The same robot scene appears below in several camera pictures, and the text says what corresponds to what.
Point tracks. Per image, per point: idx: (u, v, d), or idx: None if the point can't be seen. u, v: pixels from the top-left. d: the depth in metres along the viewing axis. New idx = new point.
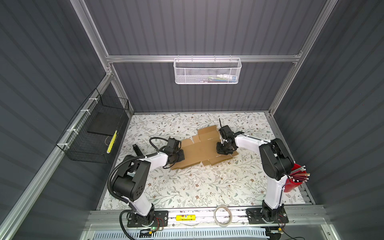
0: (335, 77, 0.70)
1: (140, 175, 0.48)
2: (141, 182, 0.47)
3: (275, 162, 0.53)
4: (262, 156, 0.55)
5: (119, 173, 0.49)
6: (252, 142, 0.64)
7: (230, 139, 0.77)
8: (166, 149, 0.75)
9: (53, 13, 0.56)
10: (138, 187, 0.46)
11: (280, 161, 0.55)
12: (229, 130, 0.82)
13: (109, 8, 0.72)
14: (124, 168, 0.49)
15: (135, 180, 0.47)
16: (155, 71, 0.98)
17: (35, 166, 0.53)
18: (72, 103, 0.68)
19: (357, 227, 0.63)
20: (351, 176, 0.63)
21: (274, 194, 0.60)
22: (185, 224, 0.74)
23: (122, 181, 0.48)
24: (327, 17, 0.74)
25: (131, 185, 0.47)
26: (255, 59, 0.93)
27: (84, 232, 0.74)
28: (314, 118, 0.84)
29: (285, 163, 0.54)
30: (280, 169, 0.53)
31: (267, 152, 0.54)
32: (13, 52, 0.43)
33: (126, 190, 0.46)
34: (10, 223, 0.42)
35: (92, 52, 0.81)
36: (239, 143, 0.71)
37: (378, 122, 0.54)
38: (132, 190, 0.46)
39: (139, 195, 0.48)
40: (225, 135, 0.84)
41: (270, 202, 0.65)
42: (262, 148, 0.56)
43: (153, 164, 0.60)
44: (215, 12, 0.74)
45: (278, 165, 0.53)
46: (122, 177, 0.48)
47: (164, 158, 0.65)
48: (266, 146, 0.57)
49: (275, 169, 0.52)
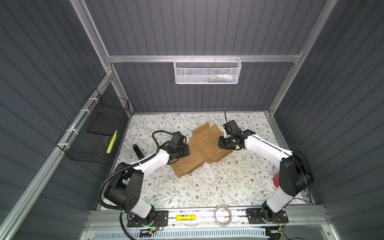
0: (335, 77, 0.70)
1: (132, 186, 0.44)
2: (133, 193, 0.44)
3: (297, 178, 0.46)
4: (282, 172, 0.48)
5: (112, 184, 0.46)
6: (270, 151, 0.54)
7: (238, 139, 0.67)
8: (169, 145, 0.72)
9: (53, 14, 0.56)
10: (129, 200, 0.44)
11: (301, 177, 0.49)
12: (236, 127, 0.72)
13: (109, 8, 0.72)
14: (117, 177, 0.46)
15: (126, 192, 0.44)
16: (155, 71, 0.98)
17: (35, 166, 0.53)
18: (72, 102, 0.68)
19: (357, 227, 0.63)
20: (351, 176, 0.63)
21: (282, 203, 0.57)
22: (185, 224, 0.74)
23: (115, 191, 0.46)
24: (327, 17, 0.74)
25: (122, 196, 0.45)
26: (255, 59, 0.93)
27: (84, 232, 0.74)
28: (314, 118, 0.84)
29: (306, 179, 0.48)
30: (301, 186, 0.47)
31: (289, 167, 0.46)
32: (13, 52, 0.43)
33: (117, 201, 0.44)
34: (10, 223, 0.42)
35: (92, 52, 0.81)
36: (254, 146, 0.60)
37: (378, 122, 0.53)
38: (124, 202, 0.44)
39: (132, 205, 0.45)
40: (231, 132, 0.73)
41: (273, 206, 0.63)
42: (284, 164, 0.47)
43: (150, 169, 0.52)
44: (216, 12, 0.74)
45: (300, 182, 0.47)
46: (115, 187, 0.45)
47: (162, 159, 0.59)
48: (289, 162, 0.48)
49: (296, 186, 0.46)
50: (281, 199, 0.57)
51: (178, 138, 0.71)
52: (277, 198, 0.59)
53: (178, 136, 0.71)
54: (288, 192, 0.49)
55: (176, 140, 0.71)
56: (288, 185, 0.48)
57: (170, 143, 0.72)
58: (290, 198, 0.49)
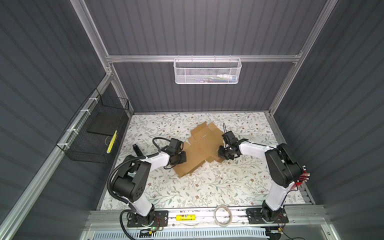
0: (335, 77, 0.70)
1: (141, 176, 0.47)
2: (141, 183, 0.46)
3: (283, 168, 0.50)
4: (270, 162, 0.52)
5: (119, 174, 0.48)
6: (258, 148, 0.62)
7: (234, 147, 0.74)
8: (168, 149, 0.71)
9: (53, 13, 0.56)
10: (137, 189, 0.46)
11: (287, 168, 0.52)
12: (233, 137, 0.80)
13: (109, 8, 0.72)
14: (124, 169, 0.49)
15: (135, 181, 0.47)
16: (155, 71, 0.98)
17: (35, 166, 0.53)
18: (72, 103, 0.68)
19: (357, 227, 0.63)
20: (351, 177, 0.63)
21: (279, 198, 0.58)
22: (185, 224, 0.74)
23: (123, 182, 0.48)
24: (327, 17, 0.74)
25: (131, 185, 0.47)
26: (255, 59, 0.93)
27: (84, 232, 0.74)
28: (314, 117, 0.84)
29: (294, 170, 0.51)
30: (288, 176, 0.50)
31: (274, 158, 0.51)
32: (13, 52, 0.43)
33: (125, 191, 0.46)
34: (10, 223, 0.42)
35: (92, 52, 0.81)
36: (244, 150, 0.69)
37: (378, 122, 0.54)
38: (132, 191, 0.46)
39: (138, 196, 0.47)
40: (228, 141, 0.82)
41: (272, 204, 0.64)
42: (268, 154, 0.53)
43: (153, 165, 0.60)
44: (215, 12, 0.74)
45: (286, 172, 0.50)
46: (122, 178, 0.48)
47: (166, 157, 0.65)
48: (273, 153, 0.53)
49: (283, 176, 0.49)
50: (277, 193, 0.58)
51: (177, 142, 0.76)
52: (274, 194, 0.60)
53: (176, 141, 0.77)
54: (279, 183, 0.52)
55: (174, 145, 0.77)
56: (277, 176, 0.51)
57: (168, 148, 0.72)
58: (285, 190, 0.50)
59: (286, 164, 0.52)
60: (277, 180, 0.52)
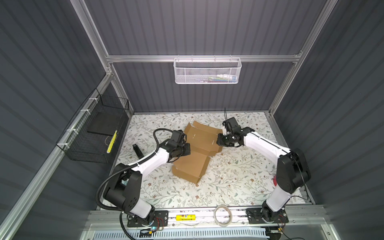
0: (335, 77, 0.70)
1: (132, 186, 0.44)
2: (133, 193, 0.43)
3: (293, 175, 0.47)
4: (281, 169, 0.48)
5: (110, 186, 0.45)
6: (267, 149, 0.55)
7: (237, 137, 0.67)
8: (169, 143, 0.71)
9: (53, 13, 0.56)
10: (129, 200, 0.43)
11: (298, 173, 0.50)
12: (235, 124, 0.72)
13: (109, 8, 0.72)
14: (115, 179, 0.45)
15: (126, 192, 0.44)
16: (155, 71, 0.98)
17: (35, 166, 0.53)
18: (72, 102, 0.68)
19: (357, 227, 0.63)
20: (351, 177, 0.63)
21: (281, 201, 0.58)
22: (185, 224, 0.74)
23: (114, 193, 0.45)
24: (327, 17, 0.74)
25: (123, 196, 0.45)
26: (255, 59, 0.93)
27: (84, 232, 0.74)
28: (314, 118, 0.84)
29: (303, 176, 0.49)
30: (297, 183, 0.48)
31: (287, 165, 0.47)
32: (13, 52, 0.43)
33: (118, 202, 0.44)
34: (10, 223, 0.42)
35: (92, 52, 0.81)
36: (251, 143, 0.62)
37: (378, 122, 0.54)
38: (124, 202, 0.44)
39: (131, 205, 0.45)
40: (230, 129, 0.74)
41: (272, 205, 0.64)
42: (281, 161, 0.48)
43: (147, 171, 0.50)
44: (215, 12, 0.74)
45: (296, 179, 0.47)
46: (113, 189, 0.45)
47: (162, 158, 0.58)
48: (286, 159, 0.48)
49: (292, 182, 0.47)
50: (280, 197, 0.57)
51: (178, 136, 0.70)
52: (276, 197, 0.60)
53: (178, 134, 0.70)
54: (285, 188, 0.50)
55: (176, 139, 0.70)
56: (285, 182, 0.49)
57: (170, 141, 0.71)
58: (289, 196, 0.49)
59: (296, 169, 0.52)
60: (283, 185, 0.50)
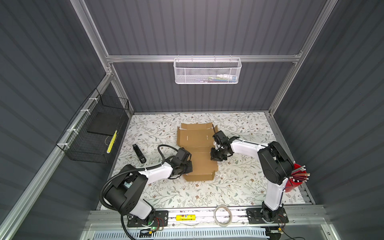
0: (336, 76, 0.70)
1: (134, 190, 0.45)
2: (133, 198, 0.44)
3: (275, 166, 0.51)
4: (262, 162, 0.53)
5: (114, 183, 0.46)
6: (250, 147, 0.62)
7: (226, 146, 0.74)
8: (173, 160, 0.73)
9: (53, 13, 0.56)
10: (128, 204, 0.43)
11: (279, 165, 0.54)
12: (223, 136, 0.80)
13: (109, 7, 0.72)
14: (120, 178, 0.47)
15: (127, 194, 0.44)
16: (155, 71, 0.98)
17: (35, 166, 0.53)
18: (72, 102, 0.68)
19: (356, 227, 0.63)
20: (351, 177, 0.63)
21: (276, 197, 0.59)
22: (185, 224, 0.74)
23: (116, 192, 0.45)
24: (327, 17, 0.74)
25: (122, 198, 0.44)
26: (255, 59, 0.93)
27: (84, 232, 0.74)
28: (314, 117, 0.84)
29: (286, 166, 0.53)
30: (282, 173, 0.51)
31: (266, 157, 0.52)
32: (12, 51, 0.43)
33: (116, 203, 0.44)
34: (11, 222, 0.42)
35: (91, 52, 0.80)
36: (236, 148, 0.69)
37: (378, 122, 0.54)
38: (122, 204, 0.43)
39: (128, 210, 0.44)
40: (219, 141, 0.82)
41: (271, 203, 0.64)
42: (261, 153, 0.54)
43: (151, 178, 0.52)
44: (216, 12, 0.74)
45: (279, 169, 0.51)
46: (116, 188, 0.46)
47: (166, 172, 0.61)
48: (265, 151, 0.55)
49: (276, 174, 0.50)
50: (273, 191, 0.58)
51: (183, 154, 0.72)
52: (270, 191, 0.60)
53: (183, 152, 0.72)
54: (273, 181, 0.53)
55: (181, 157, 0.72)
56: (270, 174, 0.52)
57: (174, 158, 0.73)
58: (280, 188, 0.53)
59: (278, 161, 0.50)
60: (271, 178, 0.53)
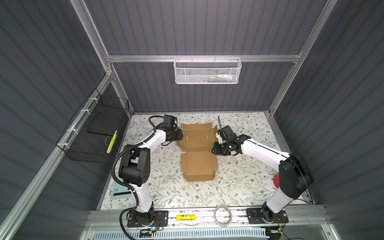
0: (336, 76, 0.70)
1: (143, 161, 0.50)
2: (146, 167, 0.51)
3: (296, 180, 0.46)
4: (283, 175, 0.47)
5: (123, 164, 0.51)
6: (267, 155, 0.54)
7: (235, 145, 0.66)
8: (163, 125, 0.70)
9: (53, 13, 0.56)
10: (144, 172, 0.50)
11: (301, 177, 0.49)
12: (231, 132, 0.71)
13: (109, 8, 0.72)
14: (127, 156, 0.51)
15: (139, 167, 0.50)
16: (155, 71, 0.98)
17: (35, 166, 0.53)
18: (72, 102, 0.68)
19: (356, 227, 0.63)
20: (351, 177, 0.63)
21: (283, 204, 0.57)
22: (185, 224, 0.74)
23: (128, 170, 0.51)
24: (326, 17, 0.74)
25: (137, 171, 0.50)
26: (255, 59, 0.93)
27: (84, 232, 0.74)
28: (314, 117, 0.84)
29: (306, 180, 0.48)
30: (301, 188, 0.46)
31: (288, 171, 0.45)
32: (13, 52, 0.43)
33: (133, 177, 0.50)
34: (11, 222, 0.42)
35: (92, 52, 0.81)
36: (249, 152, 0.61)
37: (378, 122, 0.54)
38: (139, 175, 0.50)
39: (146, 178, 0.52)
40: (226, 138, 0.73)
41: (273, 207, 0.63)
42: (283, 167, 0.47)
43: (152, 146, 0.58)
44: (215, 11, 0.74)
45: (300, 183, 0.46)
46: (127, 166, 0.51)
47: (162, 136, 0.66)
48: (287, 164, 0.48)
49: (295, 187, 0.45)
50: (281, 200, 0.57)
51: (170, 118, 0.77)
52: (277, 200, 0.59)
53: (170, 117, 0.77)
54: (290, 194, 0.48)
55: (169, 120, 0.77)
56: (289, 187, 0.47)
57: (164, 124, 0.78)
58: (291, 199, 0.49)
59: (299, 173, 0.51)
60: (288, 191, 0.48)
